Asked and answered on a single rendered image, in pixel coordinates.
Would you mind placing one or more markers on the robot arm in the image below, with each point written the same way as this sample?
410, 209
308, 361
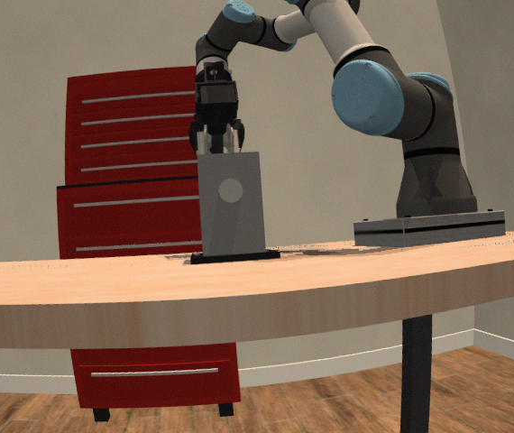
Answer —
416, 109

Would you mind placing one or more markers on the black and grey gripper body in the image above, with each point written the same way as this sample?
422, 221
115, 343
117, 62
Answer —
218, 100

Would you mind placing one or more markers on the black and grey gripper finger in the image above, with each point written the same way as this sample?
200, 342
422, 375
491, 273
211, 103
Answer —
238, 137
196, 138

